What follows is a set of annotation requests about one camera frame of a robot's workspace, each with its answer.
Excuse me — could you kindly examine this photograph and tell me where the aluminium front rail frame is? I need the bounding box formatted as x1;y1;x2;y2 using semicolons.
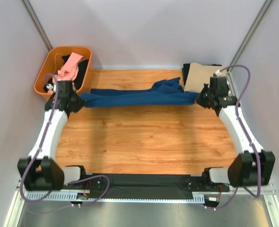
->
20;166;271;203

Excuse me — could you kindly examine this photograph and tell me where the right aluminium corner post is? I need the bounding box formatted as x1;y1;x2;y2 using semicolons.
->
227;0;274;71

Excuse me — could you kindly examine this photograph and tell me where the pink t shirt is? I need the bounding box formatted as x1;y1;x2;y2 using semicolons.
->
57;52;85;81

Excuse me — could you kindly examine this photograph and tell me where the folded black t shirt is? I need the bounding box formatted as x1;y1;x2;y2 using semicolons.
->
181;63;222;82

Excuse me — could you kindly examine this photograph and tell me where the aluminium corner post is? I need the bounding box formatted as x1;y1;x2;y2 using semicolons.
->
21;0;53;51
227;0;274;71

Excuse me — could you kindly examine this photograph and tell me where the folded beige t shirt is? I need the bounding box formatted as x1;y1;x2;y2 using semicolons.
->
184;63;224;93

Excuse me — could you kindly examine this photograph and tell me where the black garment in basket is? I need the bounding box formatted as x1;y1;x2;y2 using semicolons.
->
53;53;89;91

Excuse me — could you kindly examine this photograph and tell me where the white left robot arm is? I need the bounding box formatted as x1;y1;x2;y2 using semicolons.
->
17;81;87;191

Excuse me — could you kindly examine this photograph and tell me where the left aluminium corner post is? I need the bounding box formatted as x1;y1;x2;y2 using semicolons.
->
21;0;53;51

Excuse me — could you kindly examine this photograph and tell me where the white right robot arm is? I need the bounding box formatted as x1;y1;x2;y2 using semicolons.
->
196;76;275;191

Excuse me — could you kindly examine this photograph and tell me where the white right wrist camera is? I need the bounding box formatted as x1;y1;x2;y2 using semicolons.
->
213;70;226;77

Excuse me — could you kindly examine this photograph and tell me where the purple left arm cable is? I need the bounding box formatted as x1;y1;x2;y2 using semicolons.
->
19;72;110;215

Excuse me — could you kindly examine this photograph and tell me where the orange plastic laundry basket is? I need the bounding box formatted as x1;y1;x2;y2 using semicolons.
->
33;46;94;101

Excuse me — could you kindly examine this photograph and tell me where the blue printed t shirt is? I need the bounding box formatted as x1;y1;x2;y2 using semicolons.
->
81;77;199;107

